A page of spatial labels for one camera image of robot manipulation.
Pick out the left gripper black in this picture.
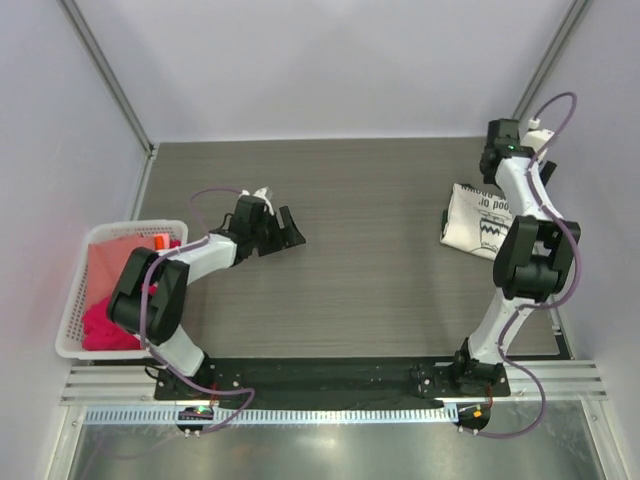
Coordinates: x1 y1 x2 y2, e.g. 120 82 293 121
250 206 304 256

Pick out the white and green t shirt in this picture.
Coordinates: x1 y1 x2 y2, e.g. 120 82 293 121
440 183 513 261

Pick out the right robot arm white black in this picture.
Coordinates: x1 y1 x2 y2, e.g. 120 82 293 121
450 119 581 396

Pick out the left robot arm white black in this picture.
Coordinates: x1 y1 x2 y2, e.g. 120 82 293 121
106 188 306 399

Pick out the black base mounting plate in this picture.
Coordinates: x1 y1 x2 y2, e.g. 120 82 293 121
153 352 510 435

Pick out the salmon pink t shirt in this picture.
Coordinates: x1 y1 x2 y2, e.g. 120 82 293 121
85 235 155 309

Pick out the magenta t shirt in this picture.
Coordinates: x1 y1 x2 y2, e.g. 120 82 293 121
82 234 181 351

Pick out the white plastic laundry basket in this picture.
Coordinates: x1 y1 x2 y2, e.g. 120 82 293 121
55 219 189 361

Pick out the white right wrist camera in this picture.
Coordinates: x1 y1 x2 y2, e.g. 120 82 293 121
521 117 555 153

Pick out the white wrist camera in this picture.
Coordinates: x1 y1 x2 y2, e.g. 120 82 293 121
239 187 275 216
521 117 555 153

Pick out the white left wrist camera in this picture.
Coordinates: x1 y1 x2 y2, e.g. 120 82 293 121
239 187 275 216

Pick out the right aluminium frame post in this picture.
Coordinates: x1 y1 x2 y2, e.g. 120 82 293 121
511 0 593 121

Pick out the aluminium frame post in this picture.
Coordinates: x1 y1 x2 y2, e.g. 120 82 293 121
511 0 593 121
57 0 154 157

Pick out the slotted white cable duct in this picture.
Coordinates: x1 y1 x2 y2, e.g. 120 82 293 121
83 404 458 427

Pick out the left aluminium frame post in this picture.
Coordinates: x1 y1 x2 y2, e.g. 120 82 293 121
57 0 154 157

